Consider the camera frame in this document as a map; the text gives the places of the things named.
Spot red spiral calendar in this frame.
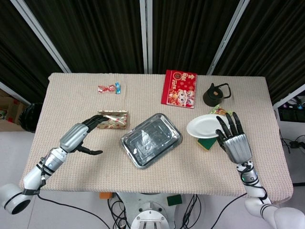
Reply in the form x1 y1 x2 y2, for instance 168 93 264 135
161 69 198 109

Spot black plastic bag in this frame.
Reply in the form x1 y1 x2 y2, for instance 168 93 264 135
18 102 43 134

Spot gold foil packet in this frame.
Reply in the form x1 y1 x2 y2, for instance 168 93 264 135
96 109 130 130

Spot black floor cable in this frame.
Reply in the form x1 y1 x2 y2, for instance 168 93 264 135
182 194 206 229
38 192 112 229

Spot white partition frame post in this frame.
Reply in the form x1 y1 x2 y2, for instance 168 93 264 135
207 0 251 75
10 0 71 73
139 0 153 74

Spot rectangular metal tray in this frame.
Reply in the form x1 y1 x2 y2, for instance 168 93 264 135
121 113 183 170

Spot white round plate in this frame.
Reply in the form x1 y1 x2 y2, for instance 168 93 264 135
186 114 233 139

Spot green snack packet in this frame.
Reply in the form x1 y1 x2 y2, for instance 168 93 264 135
209 106 234 117

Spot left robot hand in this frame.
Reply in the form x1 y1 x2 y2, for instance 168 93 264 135
59 114 110 156

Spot white robot torso base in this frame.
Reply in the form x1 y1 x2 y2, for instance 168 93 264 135
116 192 191 229

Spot dark curtain panel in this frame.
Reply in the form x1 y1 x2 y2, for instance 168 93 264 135
152 0 239 74
213 0 305 104
0 0 63 103
23 0 146 73

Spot dark green block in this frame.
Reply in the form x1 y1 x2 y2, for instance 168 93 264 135
167 194 183 207

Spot cardboard box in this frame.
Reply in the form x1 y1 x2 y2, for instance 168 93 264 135
0 89 31 132

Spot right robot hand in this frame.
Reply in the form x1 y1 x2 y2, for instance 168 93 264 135
215 112 253 165

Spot beige woven tablecloth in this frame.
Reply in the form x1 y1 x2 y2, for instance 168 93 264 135
20 73 294 200

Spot red white candy wrapper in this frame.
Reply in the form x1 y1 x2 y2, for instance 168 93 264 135
97 83 117 94

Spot black teapot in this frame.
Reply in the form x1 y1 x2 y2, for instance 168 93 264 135
203 83 232 107

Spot green yellow sponge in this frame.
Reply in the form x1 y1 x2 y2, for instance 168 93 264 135
196 137 218 152

